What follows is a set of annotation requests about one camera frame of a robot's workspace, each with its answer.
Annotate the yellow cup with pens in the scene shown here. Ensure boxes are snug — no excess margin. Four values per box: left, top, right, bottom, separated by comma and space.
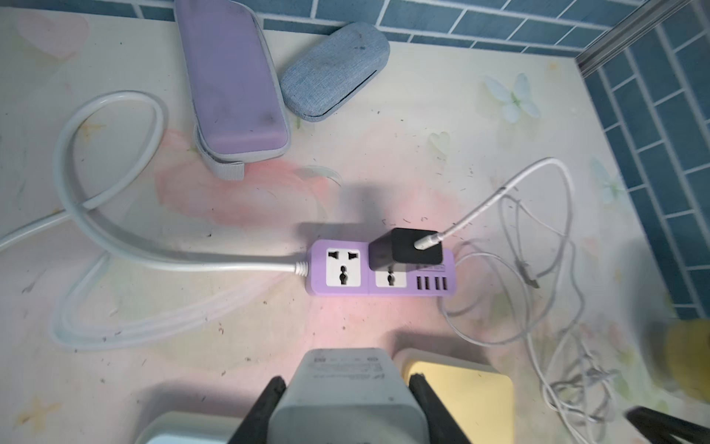
645, 319, 709, 404

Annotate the tangled white usb cable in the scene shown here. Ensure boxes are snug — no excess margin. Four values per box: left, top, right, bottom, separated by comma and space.
437, 193, 619, 444

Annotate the white charger adapter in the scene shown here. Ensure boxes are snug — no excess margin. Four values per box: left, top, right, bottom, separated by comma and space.
267, 348, 430, 443

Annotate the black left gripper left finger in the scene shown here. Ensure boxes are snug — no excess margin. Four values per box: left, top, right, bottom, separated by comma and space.
229, 377, 287, 444

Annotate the purple power strip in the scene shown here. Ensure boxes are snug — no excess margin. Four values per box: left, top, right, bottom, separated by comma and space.
306, 240, 457, 298

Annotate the aluminium corner post right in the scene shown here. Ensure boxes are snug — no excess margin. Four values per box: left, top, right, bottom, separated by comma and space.
575, 0, 691, 78

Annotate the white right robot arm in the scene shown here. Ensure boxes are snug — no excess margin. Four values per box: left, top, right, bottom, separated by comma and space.
409, 374, 709, 443

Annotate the blue top kitchen scale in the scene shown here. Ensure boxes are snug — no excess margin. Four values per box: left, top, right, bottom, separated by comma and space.
135, 412, 242, 444

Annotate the white usb charging cable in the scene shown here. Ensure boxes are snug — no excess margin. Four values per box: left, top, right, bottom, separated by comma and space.
412, 157, 575, 251

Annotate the black charger adapter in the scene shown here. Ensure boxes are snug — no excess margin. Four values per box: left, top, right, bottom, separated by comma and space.
368, 228, 444, 271

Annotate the white power strip cord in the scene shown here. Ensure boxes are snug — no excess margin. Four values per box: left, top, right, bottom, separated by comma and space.
0, 91, 310, 276

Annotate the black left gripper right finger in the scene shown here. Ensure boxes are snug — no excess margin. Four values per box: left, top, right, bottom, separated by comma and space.
409, 374, 471, 444

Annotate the yellow top kitchen scale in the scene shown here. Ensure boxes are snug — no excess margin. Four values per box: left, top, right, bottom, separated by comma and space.
394, 348, 515, 443

